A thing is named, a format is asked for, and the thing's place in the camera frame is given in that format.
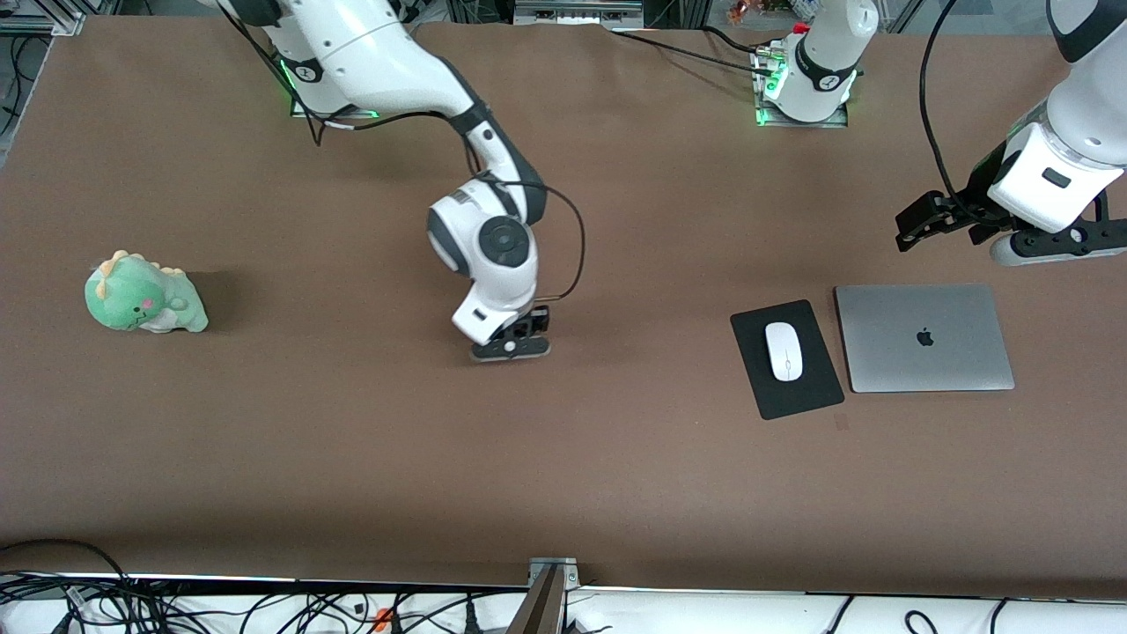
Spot white computer mouse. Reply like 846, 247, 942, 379
763, 321, 805, 382

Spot black mouse pad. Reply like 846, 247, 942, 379
729, 299, 846, 421

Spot silver laptop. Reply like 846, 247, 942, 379
834, 283, 1016, 394

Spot colourful small toys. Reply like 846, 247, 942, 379
726, 0, 820, 23

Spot grey metal box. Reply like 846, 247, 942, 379
513, 0, 645, 27

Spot green dinosaur plush toy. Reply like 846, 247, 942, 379
85, 250, 210, 335

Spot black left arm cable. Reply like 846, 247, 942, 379
918, 0, 969, 217

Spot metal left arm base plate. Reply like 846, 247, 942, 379
753, 44, 851, 129

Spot metal frame bracket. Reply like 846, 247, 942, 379
511, 557, 580, 634

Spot short black table cable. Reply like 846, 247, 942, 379
700, 25, 776, 55

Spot long black table cable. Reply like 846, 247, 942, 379
610, 30, 772, 77

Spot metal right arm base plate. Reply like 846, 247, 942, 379
289, 53, 381, 120

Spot black looped cable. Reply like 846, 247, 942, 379
0, 537, 133, 617

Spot aluminium frame corner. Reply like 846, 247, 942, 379
0, 0, 85, 37

